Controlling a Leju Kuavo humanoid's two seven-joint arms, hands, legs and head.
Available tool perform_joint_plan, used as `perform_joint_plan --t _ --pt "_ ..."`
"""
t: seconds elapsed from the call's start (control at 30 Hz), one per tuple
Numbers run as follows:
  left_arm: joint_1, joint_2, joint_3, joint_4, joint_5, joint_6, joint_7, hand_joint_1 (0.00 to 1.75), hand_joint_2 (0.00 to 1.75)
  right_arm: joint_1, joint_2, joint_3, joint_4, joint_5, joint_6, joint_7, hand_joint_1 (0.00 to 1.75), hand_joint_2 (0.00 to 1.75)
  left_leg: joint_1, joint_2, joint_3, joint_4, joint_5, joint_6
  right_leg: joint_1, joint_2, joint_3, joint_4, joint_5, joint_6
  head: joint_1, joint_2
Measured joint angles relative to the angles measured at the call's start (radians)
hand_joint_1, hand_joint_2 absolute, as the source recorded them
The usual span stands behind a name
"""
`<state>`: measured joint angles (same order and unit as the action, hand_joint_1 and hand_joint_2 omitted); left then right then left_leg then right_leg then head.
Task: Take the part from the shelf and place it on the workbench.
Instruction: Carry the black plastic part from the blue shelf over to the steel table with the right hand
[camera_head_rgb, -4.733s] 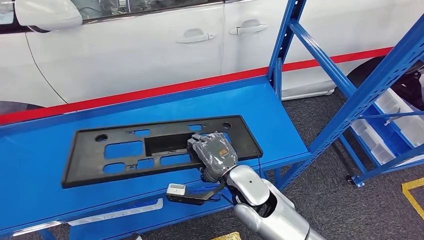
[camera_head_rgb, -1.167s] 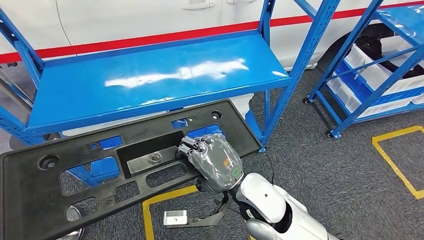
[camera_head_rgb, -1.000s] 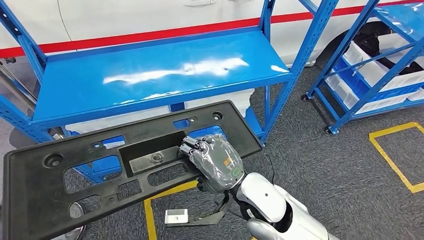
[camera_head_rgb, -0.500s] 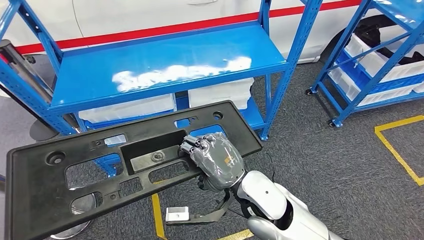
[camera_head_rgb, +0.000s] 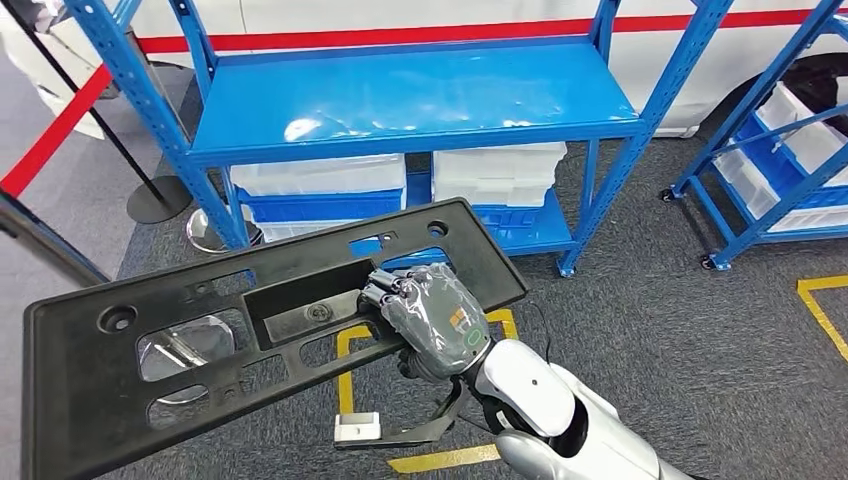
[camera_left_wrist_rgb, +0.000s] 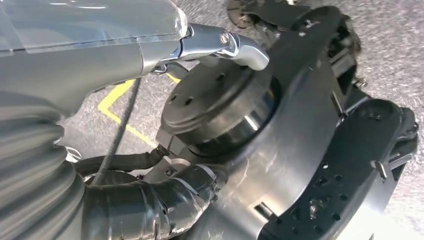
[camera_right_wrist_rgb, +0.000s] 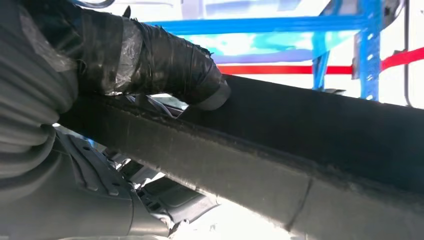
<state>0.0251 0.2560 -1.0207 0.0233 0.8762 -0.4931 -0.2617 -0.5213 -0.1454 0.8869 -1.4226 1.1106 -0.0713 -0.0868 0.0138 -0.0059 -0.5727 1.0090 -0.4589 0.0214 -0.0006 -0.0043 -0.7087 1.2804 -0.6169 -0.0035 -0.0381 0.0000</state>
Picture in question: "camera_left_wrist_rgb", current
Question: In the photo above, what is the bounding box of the yellow floor tape square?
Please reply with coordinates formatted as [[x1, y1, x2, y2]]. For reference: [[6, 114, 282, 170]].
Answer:
[[97, 72, 182, 149]]

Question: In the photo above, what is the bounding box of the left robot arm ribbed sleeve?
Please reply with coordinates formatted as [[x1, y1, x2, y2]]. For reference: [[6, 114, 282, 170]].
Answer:
[[0, 91, 86, 240]]

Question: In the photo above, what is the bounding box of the thin black cable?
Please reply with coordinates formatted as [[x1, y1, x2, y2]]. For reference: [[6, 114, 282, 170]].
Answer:
[[90, 77, 143, 186]]

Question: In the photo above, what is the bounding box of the black taped cable bundle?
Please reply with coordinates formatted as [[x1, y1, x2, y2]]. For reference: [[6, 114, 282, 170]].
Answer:
[[73, 145, 230, 240]]

